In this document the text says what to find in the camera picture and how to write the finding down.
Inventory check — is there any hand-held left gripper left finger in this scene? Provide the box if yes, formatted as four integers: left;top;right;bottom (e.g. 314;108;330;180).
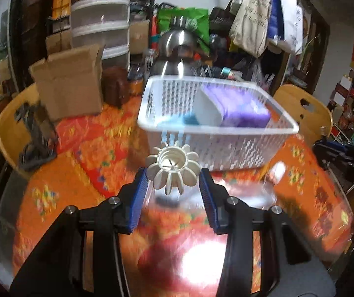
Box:
10;167;149;297

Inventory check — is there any stainless steel kettle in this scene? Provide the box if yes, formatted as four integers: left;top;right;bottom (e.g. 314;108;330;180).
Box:
152;17;211;76

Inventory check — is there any shelf with boxes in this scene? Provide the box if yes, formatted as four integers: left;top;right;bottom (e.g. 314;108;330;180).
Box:
327;66;354;149

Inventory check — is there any light blue cloth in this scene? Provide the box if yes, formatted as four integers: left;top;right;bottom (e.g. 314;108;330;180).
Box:
158;113;199;127

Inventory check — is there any dark glass door cabinet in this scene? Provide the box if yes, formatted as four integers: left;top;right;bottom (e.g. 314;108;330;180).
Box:
0;0;51;106

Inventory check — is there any white perforated plastic basket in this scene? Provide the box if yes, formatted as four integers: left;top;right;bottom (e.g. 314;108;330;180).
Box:
137;75;299;172

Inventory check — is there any stacked plastic drawer tower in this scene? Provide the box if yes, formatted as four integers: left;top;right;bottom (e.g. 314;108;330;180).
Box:
70;0;131;69

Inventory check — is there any green shopping bag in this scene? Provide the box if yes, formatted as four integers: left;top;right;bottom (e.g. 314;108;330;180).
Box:
157;6;211;53

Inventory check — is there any wooden chair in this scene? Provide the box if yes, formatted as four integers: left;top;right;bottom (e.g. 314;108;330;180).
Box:
273;84;333;146
0;83;60;171

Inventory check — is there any open cardboard box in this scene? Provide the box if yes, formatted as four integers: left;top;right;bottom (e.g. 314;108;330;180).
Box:
29;44;106;123

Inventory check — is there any beige canvas tote bag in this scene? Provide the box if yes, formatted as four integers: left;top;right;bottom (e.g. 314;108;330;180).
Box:
229;0;272;58

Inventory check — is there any orange box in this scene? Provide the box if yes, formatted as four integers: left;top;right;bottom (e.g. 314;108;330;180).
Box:
53;0;72;19

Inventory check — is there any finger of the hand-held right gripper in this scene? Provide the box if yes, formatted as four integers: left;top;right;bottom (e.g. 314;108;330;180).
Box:
313;141;351;171

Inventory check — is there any white tote bag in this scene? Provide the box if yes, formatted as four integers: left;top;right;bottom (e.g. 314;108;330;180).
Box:
277;0;304;55

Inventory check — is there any black folding stand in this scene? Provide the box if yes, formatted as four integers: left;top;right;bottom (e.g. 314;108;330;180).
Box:
15;102;58;171

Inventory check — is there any red floral tablecloth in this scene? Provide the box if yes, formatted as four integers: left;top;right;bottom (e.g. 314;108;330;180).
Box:
10;99;354;297

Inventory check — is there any blue bag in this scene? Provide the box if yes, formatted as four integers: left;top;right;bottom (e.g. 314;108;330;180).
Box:
268;0;286;42

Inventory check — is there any black bag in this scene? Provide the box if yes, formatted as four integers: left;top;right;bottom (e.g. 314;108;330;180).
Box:
210;6;236;33

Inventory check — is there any white ribbed round toy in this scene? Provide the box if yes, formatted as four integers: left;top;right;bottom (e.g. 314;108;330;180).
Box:
146;141;200;196

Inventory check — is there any small cardboard box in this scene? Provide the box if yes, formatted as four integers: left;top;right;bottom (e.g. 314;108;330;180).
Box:
129;20;151;50

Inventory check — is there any purple tissue packet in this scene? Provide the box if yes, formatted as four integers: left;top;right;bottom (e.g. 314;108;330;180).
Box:
193;83;272;128

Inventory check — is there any brown jar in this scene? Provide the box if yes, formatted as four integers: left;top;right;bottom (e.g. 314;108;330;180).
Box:
101;66;130;107

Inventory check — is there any flat cardboard box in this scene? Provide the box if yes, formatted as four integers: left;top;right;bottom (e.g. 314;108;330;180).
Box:
45;31;72;54

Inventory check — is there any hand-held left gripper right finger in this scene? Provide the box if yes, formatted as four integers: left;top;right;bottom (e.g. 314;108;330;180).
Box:
199;168;312;297

